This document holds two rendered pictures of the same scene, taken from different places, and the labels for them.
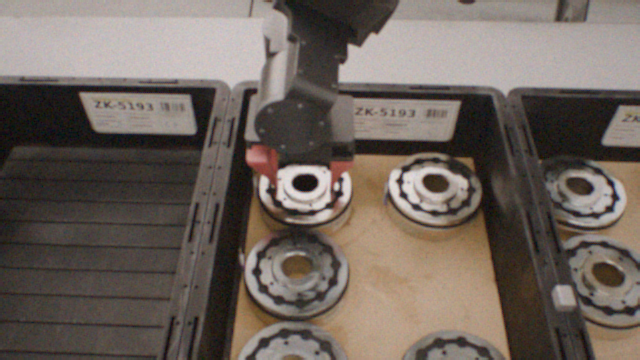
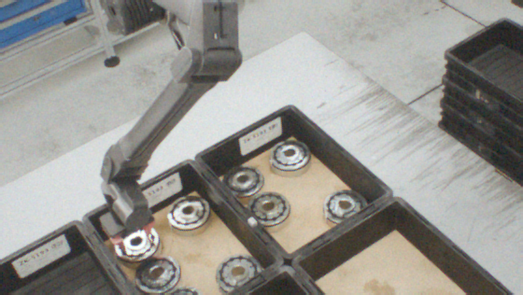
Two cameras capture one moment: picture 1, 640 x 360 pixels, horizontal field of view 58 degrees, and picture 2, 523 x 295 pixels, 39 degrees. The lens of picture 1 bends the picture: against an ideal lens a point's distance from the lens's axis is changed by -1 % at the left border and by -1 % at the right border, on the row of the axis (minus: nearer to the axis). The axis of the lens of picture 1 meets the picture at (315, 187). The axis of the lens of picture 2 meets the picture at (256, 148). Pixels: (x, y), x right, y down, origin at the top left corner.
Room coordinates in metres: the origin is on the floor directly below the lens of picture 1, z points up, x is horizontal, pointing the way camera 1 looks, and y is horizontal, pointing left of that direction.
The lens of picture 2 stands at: (-0.68, 0.30, 2.19)
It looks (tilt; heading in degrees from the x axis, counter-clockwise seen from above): 45 degrees down; 330
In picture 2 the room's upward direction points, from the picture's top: 9 degrees counter-clockwise
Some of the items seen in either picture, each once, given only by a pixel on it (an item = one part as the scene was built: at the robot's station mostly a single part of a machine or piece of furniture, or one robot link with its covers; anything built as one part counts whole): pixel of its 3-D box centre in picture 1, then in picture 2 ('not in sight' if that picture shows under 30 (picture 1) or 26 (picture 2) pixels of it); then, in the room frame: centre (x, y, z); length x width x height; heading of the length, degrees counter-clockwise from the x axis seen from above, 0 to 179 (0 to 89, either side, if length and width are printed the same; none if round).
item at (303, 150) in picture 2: not in sight; (289, 154); (0.40, -0.43, 0.86); 0.10 x 0.10 x 0.01
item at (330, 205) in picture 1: (305, 187); (136, 243); (0.41, 0.01, 0.86); 0.10 x 0.10 x 0.01
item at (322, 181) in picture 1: (305, 184); (136, 242); (0.41, 0.01, 0.86); 0.05 x 0.05 x 0.01
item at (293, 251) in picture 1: (296, 267); (157, 273); (0.31, 0.02, 0.86); 0.05 x 0.05 x 0.01
